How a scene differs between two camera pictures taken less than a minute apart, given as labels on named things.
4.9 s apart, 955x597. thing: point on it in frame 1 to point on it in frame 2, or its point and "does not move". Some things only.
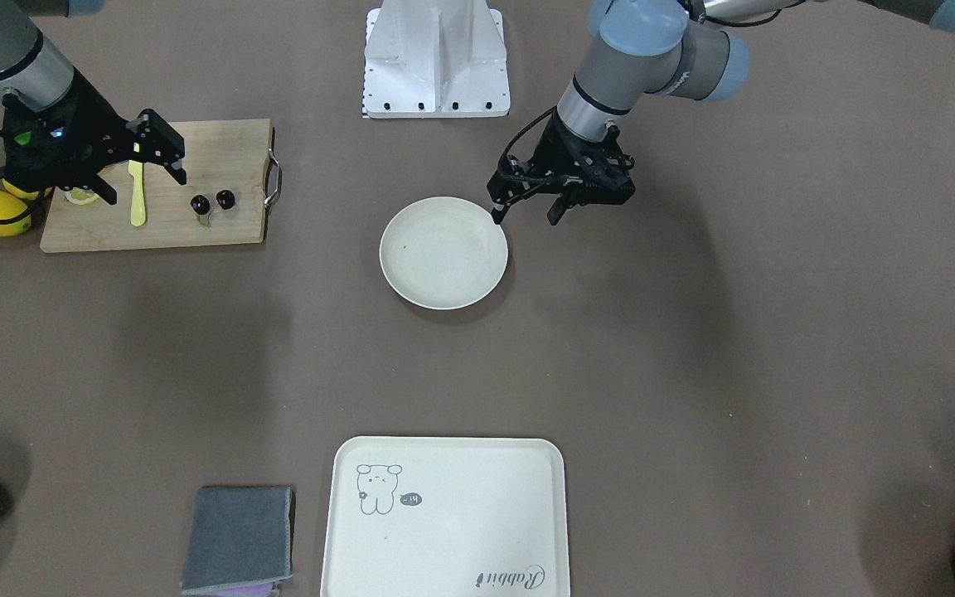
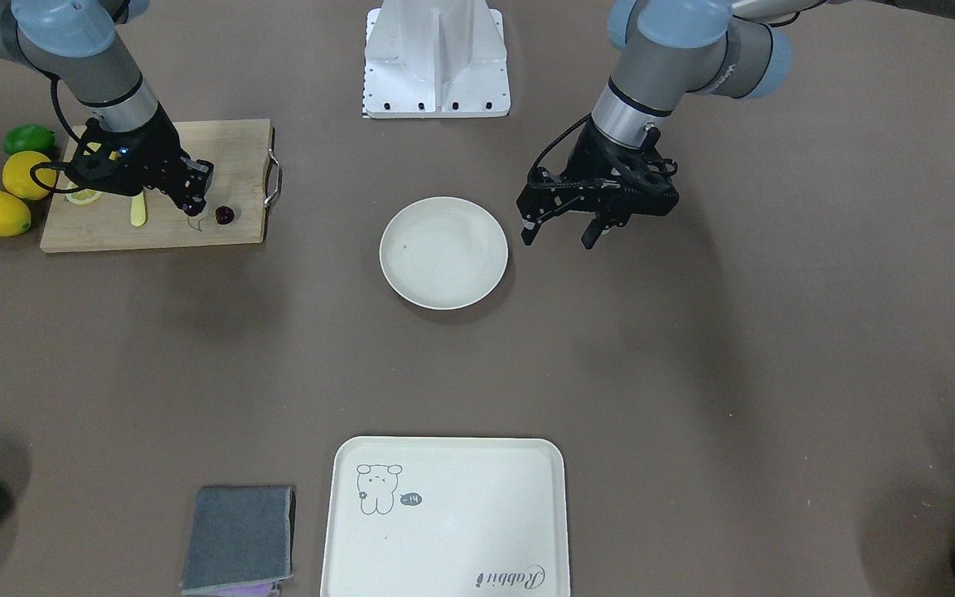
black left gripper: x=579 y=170 to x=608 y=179
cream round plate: x=443 y=253 does not move
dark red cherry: x=225 y=199 to x=225 y=215
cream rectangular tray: x=447 y=516 does not move
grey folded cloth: x=239 y=541 does not move
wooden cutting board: x=222 y=201 does not move
